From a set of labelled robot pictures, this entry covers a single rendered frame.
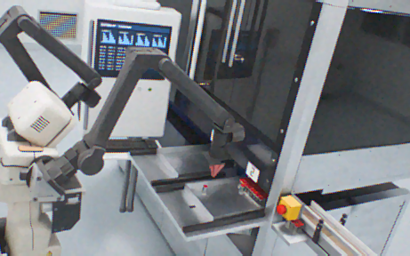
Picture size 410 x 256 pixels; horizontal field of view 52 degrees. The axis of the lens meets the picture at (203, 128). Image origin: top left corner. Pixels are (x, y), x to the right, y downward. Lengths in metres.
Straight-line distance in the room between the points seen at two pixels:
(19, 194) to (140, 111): 1.08
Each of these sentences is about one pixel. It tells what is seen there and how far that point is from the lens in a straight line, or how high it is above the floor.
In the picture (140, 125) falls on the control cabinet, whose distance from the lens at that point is 2.49.
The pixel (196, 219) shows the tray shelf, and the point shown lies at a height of 0.88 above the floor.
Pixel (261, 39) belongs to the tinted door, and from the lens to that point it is 1.86.
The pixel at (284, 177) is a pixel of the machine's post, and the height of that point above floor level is 1.11.
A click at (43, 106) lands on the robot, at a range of 1.40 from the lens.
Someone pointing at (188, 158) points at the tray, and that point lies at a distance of 2.20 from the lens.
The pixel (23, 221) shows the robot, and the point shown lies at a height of 0.91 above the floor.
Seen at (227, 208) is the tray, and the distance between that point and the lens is 1.87.
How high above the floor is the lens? 1.92
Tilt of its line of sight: 24 degrees down
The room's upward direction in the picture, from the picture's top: 11 degrees clockwise
